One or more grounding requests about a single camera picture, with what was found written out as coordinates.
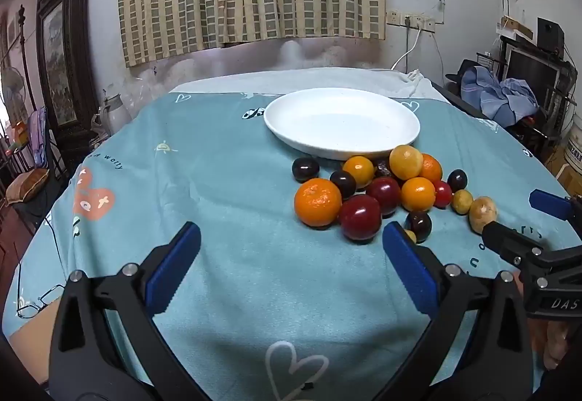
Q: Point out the dark coat stand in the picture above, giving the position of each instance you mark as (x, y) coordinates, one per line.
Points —
(21, 19)

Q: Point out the dark framed picture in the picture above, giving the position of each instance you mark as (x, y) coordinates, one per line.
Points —
(59, 64)

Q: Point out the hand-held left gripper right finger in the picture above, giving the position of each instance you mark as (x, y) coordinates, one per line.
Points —
(409, 269)

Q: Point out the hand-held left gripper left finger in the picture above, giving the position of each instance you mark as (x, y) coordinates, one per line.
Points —
(175, 264)

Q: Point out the white kettle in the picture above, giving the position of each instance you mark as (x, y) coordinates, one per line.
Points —
(112, 112)

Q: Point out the small yellow fruit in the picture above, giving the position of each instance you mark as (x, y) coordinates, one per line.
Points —
(410, 236)
(461, 201)

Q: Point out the blue clothes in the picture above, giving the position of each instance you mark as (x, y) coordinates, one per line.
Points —
(500, 98)

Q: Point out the eyeglasses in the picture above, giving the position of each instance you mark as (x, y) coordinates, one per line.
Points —
(27, 309)

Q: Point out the dark wrinkled fruit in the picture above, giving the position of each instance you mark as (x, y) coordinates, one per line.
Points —
(382, 169)

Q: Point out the cardboard box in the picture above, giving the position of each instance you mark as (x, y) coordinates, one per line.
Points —
(516, 27)

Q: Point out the person's right hand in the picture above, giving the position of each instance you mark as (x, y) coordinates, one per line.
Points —
(554, 344)

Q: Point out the standing fan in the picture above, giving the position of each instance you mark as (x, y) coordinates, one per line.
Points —
(11, 85)

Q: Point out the brown cushion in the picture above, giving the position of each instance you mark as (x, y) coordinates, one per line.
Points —
(27, 185)

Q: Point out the white oval plate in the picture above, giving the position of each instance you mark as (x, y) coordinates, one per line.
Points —
(341, 121)

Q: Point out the teal printed tablecloth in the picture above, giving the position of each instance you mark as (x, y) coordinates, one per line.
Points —
(227, 201)

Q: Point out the white wall socket row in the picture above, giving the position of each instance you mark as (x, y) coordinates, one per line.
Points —
(411, 20)

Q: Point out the black speaker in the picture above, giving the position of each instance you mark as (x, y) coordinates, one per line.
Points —
(550, 35)

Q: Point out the small red plum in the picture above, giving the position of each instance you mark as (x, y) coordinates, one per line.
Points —
(385, 194)

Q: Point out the black monitor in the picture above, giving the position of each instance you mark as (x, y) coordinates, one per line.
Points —
(532, 69)

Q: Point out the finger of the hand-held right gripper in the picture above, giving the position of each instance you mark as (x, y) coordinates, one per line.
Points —
(504, 242)
(550, 203)

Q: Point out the large red plum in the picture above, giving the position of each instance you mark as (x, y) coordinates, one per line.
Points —
(359, 217)

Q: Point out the large mandarin orange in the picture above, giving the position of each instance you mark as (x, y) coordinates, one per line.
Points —
(317, 202)

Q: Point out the dark purple plum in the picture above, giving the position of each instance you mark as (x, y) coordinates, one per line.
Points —
(305, 169)
(342, 182)
(457, 180)
(419, 224)

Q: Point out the black chair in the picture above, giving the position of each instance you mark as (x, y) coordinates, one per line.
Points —
(454, 78)

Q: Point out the white bucket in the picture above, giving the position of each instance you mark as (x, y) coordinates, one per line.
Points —
(574, 146)

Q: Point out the small mandarin orange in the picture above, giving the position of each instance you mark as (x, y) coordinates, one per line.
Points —
(432, 168)
(417, 194)
(358, 170)

